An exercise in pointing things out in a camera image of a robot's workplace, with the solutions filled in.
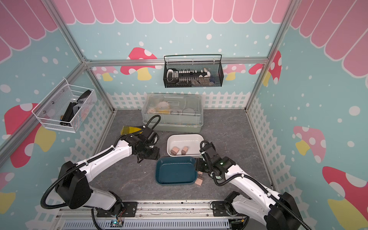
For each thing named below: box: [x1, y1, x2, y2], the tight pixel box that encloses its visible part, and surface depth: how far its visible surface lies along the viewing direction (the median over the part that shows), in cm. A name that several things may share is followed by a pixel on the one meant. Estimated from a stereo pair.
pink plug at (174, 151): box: [170, 146, 180, 156], surface depth 96 cm
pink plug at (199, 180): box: [194, 176, 204, 186], surface depth 83 cm
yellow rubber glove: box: [120, 125, 143, 136], surface depth 105 cm
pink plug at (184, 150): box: [181, 146, 189, 156], surface depth 94 cm
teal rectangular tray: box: [155, 156, 198, 186], surface depth 87 cm
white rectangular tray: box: [166, 133, 205, 159], surface depth 98 cm
